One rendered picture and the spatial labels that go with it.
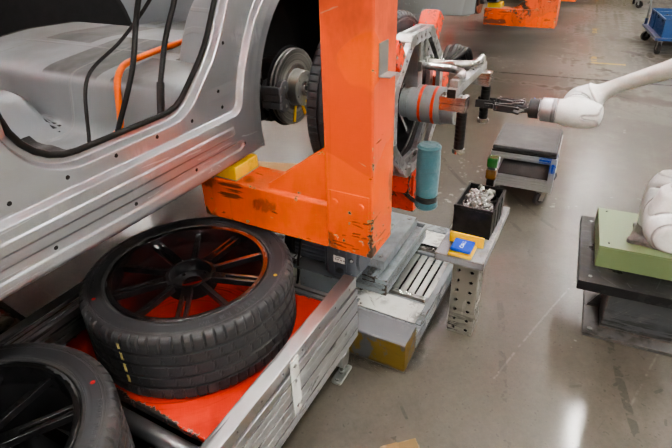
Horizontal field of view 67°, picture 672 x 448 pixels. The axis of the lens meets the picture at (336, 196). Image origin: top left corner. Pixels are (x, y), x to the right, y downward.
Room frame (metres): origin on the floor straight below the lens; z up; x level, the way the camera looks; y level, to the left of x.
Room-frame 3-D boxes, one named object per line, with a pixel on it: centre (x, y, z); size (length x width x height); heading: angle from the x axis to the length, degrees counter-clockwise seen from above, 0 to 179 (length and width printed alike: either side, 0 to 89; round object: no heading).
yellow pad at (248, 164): (1.68, 0.37, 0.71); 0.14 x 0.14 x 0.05; 61
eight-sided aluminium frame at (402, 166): (1.89, -0.31, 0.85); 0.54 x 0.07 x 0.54; 151
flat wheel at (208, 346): (1.34, 0.48, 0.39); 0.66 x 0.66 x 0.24
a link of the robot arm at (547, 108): (1.82, -0.80, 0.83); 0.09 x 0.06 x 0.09; 151
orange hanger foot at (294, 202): (1.60, 0.22, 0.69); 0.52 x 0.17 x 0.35; 61
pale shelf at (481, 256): (1.61, -0.51, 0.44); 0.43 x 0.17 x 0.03; 151
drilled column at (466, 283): (1.58, -0.50, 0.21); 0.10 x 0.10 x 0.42; 61
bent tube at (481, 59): (1.92, -0.46, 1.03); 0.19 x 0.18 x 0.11; 61
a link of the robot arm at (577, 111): (1.78, -0.90, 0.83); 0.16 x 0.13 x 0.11; 61
